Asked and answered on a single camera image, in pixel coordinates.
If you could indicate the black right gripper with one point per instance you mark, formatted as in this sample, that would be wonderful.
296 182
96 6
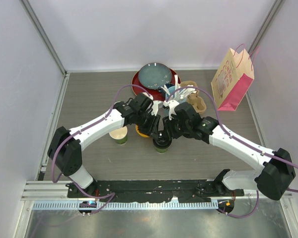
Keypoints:
168 125

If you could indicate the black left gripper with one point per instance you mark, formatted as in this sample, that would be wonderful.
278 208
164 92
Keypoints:
152 130

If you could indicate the black plastic coffee lid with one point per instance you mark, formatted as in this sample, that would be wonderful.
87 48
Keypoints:
163 141

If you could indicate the green paper cup taken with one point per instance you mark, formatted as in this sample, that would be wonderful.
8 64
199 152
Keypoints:
161 150

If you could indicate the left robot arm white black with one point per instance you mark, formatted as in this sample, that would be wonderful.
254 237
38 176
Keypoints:
67 145

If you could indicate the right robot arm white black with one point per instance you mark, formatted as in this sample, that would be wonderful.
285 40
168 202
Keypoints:
271 174

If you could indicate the orange bowl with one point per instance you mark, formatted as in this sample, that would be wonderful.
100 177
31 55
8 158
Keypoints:
141 134

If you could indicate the brown cardboard cup carrier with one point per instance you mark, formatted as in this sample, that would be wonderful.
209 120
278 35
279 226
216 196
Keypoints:
194 99

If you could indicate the green paper cup open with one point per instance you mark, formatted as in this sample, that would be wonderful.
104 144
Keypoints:
119 135

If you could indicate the red round plate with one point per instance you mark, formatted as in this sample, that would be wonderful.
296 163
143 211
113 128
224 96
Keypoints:
155 93

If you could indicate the blue grey plate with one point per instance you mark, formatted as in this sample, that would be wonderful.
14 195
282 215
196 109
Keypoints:
154 75

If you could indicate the pink paper gift bag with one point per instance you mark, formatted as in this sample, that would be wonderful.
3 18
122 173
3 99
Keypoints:
233 78

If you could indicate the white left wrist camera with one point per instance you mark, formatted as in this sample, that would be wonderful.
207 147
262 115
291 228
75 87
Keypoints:
155 106

